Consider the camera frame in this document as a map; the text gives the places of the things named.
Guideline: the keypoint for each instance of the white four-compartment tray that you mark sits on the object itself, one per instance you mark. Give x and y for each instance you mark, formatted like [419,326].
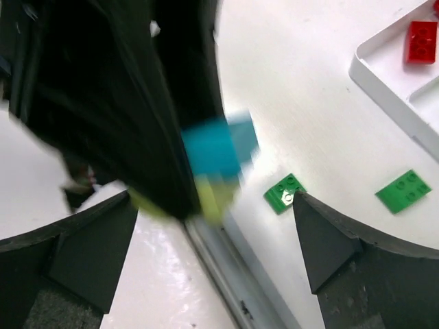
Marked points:
[407,93]

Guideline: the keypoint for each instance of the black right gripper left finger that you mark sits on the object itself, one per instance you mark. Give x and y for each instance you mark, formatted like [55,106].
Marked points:
[65,274]

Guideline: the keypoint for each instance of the aluminium table rail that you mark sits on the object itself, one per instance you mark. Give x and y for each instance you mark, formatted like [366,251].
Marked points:
[240,279]

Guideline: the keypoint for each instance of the red sloped lego brick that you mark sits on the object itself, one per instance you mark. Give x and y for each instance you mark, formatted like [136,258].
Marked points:
[420,42]

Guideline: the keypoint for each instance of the lime lego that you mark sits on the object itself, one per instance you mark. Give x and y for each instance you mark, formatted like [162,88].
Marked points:
[216,195]

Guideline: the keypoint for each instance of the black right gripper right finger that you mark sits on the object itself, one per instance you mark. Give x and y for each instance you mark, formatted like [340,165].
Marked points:
[363,277]

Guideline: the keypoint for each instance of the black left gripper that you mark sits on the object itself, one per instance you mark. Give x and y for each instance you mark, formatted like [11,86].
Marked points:
[115,84]

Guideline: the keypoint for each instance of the blue long lego brick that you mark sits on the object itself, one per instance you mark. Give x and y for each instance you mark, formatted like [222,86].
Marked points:
[220,147]

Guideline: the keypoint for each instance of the green lego brick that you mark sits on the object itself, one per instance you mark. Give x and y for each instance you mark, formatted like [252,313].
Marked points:
[280,196]
[403,192]

